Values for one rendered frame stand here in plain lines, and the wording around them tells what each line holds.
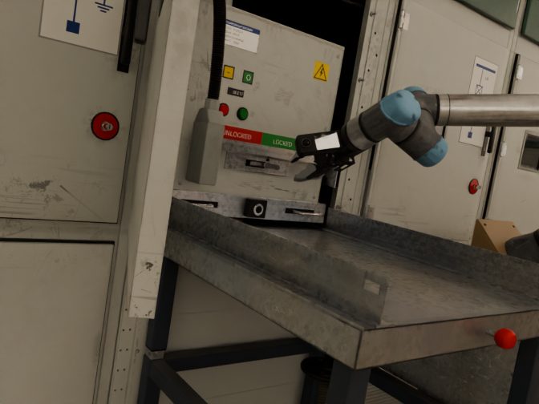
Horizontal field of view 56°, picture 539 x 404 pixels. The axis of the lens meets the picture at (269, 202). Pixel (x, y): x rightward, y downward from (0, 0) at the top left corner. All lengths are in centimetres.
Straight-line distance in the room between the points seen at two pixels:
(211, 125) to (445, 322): 67
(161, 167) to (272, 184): 88
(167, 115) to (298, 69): 93
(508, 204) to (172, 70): 188
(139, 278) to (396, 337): 36
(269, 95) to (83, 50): 52
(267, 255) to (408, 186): 95
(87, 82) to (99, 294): 46
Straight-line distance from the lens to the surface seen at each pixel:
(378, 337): 72
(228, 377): 149
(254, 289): 86
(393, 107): 108
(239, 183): 138
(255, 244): 91
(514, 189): 233
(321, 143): 116
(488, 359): 129
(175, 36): 59
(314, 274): 79
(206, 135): 119
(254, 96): 138
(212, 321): 139
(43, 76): 111
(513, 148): 227
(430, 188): 185
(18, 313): 118
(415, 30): 173
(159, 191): 59
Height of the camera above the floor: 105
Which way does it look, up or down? 5 degrees down
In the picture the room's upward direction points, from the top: 9 degrees clockwise
